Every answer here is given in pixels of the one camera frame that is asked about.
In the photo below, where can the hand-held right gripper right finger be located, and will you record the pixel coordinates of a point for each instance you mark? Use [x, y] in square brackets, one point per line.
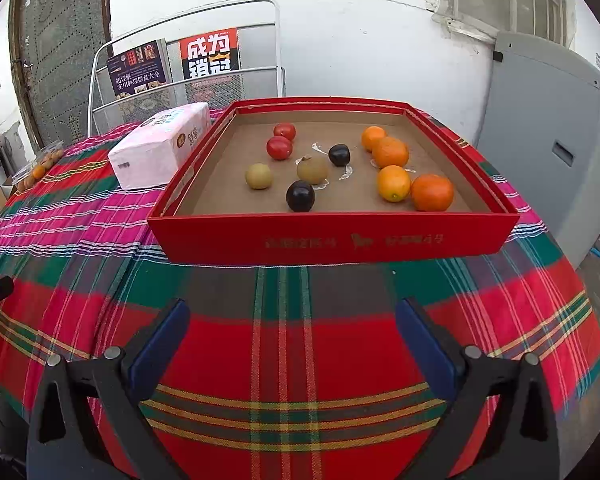
[425, 350]

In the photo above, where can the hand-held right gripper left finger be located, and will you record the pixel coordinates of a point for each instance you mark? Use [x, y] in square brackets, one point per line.
[162, 345]

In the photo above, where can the red cardboard box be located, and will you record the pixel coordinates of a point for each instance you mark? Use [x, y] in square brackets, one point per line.
[330, 245]

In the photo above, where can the deep orange smooth orange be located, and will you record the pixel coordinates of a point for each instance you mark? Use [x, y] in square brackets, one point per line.
[432, 193]

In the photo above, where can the yellow-orange smooth orange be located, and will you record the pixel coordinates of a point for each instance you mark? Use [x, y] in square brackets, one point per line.
[394, 183]

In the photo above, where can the yellow-green pear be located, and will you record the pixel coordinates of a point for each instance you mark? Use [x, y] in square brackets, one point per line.
[258, 176]

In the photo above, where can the large dark plum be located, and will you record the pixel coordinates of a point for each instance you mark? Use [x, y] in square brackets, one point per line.
[300, 196]

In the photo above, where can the large rough-skinned orange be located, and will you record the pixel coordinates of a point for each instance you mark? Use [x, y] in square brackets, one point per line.
[392, 154]

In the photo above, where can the small dark plum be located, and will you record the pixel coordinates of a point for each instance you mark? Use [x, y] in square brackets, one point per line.
[339, 155]

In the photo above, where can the small light orange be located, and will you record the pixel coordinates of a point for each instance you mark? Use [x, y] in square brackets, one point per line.
[372, 136]

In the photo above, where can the large red tomato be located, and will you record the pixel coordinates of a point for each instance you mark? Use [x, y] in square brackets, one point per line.
[279, 148]

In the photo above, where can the small red tomato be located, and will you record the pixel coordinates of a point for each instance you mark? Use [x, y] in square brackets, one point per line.
[284, 131]

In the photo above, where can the pile of small brown fruits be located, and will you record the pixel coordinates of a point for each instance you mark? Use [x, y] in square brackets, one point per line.
[50, 159]

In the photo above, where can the red green plaid tablecloth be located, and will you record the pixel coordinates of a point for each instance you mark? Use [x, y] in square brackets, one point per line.
[280, 335]

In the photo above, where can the small mandarin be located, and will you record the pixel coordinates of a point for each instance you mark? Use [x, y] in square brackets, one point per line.
[39, 172]

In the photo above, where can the clear plastic container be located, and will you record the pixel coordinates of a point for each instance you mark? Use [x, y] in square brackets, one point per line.
[30, 157]

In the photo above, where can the pink white tissue pack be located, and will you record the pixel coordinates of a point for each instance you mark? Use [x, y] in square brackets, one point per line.
[155, 150]

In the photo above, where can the studded grey metal door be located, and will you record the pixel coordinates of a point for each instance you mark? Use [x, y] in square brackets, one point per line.
[60, 50]

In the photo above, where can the dark cover cookbook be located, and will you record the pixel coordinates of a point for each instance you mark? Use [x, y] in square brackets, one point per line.
[137, 67]

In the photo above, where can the grey plastic panel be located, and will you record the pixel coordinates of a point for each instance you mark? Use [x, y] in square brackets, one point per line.
[545, 110]

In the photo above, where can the white metal mesh rack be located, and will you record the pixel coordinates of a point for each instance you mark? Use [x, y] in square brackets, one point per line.
[265, 85]

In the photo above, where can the red black cover book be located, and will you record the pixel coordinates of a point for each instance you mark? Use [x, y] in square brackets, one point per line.
[210, 50]

